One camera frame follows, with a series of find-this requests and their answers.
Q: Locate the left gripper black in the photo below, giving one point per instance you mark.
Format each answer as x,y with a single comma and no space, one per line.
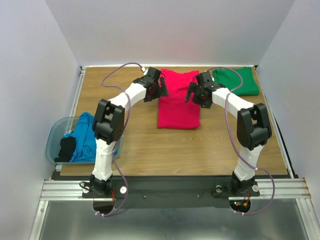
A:
161,91

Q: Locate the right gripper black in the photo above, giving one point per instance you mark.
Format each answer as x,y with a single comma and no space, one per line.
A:
191,92

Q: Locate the red t shirt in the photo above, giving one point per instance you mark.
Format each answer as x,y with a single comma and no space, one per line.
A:
173,111

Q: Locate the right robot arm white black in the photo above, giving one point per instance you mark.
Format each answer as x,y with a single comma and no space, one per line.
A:
253,128

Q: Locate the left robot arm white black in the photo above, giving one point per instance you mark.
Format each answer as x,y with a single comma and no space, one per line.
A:
109,123

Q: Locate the folded green t shirt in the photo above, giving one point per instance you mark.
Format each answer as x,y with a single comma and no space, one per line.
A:
231,80

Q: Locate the blue t shirt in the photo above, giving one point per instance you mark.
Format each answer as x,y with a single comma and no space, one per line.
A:
85,150

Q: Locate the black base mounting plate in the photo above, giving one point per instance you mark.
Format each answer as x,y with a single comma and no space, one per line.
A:
159,192

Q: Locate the black garment in bin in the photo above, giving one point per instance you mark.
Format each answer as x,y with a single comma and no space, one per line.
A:
67,148

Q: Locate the teal plastic bin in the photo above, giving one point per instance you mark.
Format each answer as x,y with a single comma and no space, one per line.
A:
58,131

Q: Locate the aluminium frame rail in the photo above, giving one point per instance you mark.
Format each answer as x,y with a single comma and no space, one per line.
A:
56,190

